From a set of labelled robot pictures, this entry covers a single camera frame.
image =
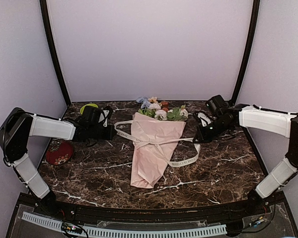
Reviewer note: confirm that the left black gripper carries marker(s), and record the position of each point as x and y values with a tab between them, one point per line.
109	135

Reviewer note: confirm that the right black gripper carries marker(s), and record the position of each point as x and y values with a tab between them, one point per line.
203	138

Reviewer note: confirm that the white rose stem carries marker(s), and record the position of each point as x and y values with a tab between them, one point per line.
178	114
153	110

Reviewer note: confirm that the peach and orange flower stem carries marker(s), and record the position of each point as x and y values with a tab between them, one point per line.
159	102

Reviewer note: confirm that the beige printed ribbon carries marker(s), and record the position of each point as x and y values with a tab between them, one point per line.
141	143

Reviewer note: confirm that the pink wrapping paper sheet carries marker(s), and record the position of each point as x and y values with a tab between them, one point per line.
148	165

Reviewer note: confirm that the blue flower stem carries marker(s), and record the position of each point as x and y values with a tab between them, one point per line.
144	101

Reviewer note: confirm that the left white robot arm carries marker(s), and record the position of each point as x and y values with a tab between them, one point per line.
20	125

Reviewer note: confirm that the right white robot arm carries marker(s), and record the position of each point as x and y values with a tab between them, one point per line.
275	132

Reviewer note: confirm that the red embroidered pouch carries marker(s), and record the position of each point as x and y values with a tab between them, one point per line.
59	152

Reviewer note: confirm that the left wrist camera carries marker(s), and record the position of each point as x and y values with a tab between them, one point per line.
92	116

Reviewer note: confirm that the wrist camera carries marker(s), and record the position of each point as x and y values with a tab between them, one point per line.
217	107
92	116

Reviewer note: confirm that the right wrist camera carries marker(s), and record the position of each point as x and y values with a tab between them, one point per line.
217	107

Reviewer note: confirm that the grey slotted cable duct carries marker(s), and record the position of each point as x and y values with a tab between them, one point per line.
124	230

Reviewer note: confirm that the right black frame post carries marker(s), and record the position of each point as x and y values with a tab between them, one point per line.
247	50

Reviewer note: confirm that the black frame post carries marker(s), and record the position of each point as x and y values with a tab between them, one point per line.
53	51
247	50

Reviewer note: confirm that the left black frame post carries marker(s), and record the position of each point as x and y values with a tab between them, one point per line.
53	51

